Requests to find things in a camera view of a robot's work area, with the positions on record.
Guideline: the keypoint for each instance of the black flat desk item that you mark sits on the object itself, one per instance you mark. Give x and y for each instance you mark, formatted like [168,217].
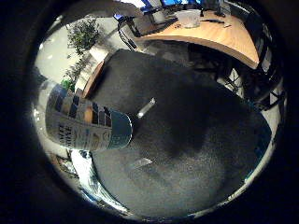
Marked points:
[211,21]

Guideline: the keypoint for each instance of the monitor with blue screen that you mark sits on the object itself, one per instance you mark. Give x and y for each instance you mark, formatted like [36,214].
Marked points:
[177,2]

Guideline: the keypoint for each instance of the white container on desk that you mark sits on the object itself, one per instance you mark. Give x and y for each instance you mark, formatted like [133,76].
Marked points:
[188,19]

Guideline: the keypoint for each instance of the curved wooden desk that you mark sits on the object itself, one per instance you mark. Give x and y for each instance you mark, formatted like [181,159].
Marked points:
[218,37]

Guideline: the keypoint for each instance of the large potted plant white pot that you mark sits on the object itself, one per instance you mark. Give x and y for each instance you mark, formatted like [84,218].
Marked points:
[82,34]

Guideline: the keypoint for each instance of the monitor with white screen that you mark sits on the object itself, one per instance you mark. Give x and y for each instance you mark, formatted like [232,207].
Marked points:
[149,2]

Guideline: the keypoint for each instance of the spray bottle with mosaic label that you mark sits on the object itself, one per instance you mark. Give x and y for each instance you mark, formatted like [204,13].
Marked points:
[87,130]

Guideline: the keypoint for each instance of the small grey-leaved potted plant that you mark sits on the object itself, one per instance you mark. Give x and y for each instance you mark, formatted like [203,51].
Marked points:
[74,71]

